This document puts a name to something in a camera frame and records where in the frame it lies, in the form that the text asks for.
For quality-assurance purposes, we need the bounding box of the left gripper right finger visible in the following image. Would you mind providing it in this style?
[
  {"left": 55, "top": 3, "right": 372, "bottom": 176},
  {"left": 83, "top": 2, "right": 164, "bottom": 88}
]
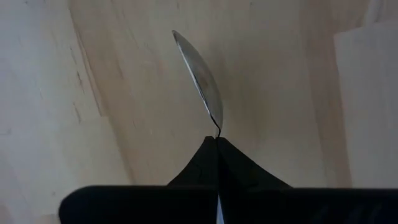
[{"left": 216, "top": 136, "right": 398, "bottom": 224}]

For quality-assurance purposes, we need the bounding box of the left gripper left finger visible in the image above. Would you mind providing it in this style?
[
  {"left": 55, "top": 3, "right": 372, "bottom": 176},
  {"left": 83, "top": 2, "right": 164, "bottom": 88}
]
[{"left": 58, "top": 136, "right": 219, "bottom": 224}]

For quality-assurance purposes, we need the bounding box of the silver spoon lavender handle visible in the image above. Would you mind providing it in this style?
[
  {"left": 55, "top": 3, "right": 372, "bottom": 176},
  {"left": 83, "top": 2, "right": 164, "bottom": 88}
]
[{"left": 172, "top": 29, "right": 224, "bottom": 224}]

